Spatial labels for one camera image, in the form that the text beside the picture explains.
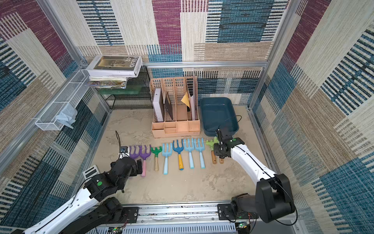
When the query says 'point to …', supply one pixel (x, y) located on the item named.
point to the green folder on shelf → (129, 90)
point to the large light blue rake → (166, 154)
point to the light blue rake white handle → (190, 149)
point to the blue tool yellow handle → (178, 149)
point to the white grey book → (158, 105)
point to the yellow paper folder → (185, 99)
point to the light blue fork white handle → (200, 149)
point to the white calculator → (91, 172)
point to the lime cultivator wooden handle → (221, 161)
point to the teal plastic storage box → (218, 113)
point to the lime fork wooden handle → (211, 144)
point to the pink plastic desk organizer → (175, 106)
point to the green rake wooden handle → (156, 151)
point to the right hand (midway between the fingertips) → (220, 148)
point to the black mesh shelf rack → (133, 101)
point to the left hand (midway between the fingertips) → (133, 161)
